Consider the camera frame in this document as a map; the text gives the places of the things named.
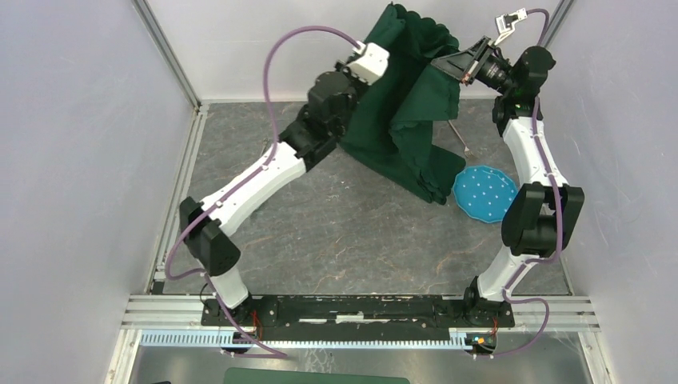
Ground blue slotted cable duct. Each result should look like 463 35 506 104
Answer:
140 330 472 351

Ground silver fork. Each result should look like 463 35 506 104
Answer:
447 120 474 158

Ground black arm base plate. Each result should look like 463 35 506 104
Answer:
230 294 516 342

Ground green mat at bottom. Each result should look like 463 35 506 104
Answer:
223 367 409 384

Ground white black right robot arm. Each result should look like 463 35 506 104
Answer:
431 38 584 327

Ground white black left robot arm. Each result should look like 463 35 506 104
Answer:
179 59 388 326

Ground aluminium frame rails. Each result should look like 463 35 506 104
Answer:
103 0 618 384

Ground dark green cloth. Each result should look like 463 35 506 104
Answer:
340 3 465 205

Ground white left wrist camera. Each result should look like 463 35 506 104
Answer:
346 41 390 86

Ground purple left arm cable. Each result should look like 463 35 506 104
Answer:
164 25 366 360

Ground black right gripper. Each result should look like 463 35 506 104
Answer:
430 36 516 96

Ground blue polka dot plate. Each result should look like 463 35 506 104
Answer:
452 166 519 224

